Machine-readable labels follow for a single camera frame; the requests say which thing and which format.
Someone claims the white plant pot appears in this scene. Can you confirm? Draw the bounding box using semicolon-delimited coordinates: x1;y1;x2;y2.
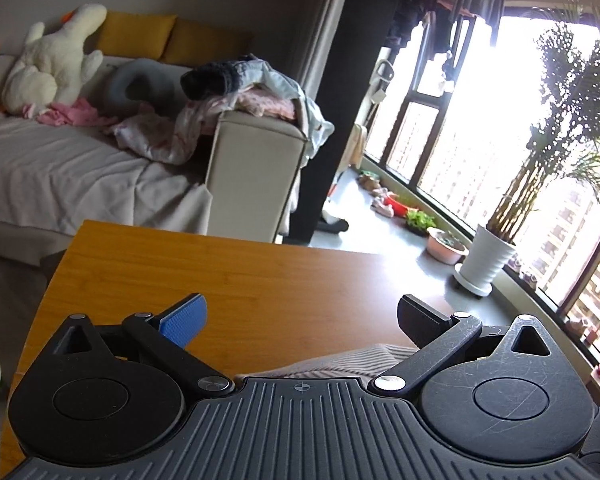
453;226;515;297

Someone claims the yellow cushion right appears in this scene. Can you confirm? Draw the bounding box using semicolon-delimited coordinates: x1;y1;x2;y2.
160;18;253;67

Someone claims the grey neck pillow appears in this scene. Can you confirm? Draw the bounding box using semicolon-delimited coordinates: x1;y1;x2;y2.
100;58;187;118

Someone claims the pink cloth on sofa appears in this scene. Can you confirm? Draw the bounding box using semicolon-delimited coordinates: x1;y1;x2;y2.
22;98;118;128

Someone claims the pile of clothes on armrest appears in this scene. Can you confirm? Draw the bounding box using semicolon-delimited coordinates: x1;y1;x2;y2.
110;56;335;166

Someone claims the pink basin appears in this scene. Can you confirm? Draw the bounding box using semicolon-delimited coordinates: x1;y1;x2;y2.
426;226;469;266

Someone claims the tall green potted plant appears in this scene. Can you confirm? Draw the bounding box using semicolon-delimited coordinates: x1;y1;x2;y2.
486;0;600;244

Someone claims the yellow cushion left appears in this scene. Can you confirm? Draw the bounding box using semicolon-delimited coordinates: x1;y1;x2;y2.
96;11;176;61

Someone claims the white plush duck toy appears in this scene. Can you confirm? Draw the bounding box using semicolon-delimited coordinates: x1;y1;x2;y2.
2;3;107;116

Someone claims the yellow cushion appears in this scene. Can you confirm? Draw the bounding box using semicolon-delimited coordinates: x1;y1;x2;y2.
160;18;253;67
96;11;176;61

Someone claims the beige grey sofa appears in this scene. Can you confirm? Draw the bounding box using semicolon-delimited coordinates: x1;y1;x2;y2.
0;55;308;266

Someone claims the dark curtain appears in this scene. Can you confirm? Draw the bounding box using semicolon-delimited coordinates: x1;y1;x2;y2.
288;0;399;245

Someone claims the grey striped knit garment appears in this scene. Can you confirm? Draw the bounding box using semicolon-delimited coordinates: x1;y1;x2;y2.
234;344;418;384

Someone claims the green plant tray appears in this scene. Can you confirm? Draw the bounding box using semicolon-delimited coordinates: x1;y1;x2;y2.
405;208;437;236

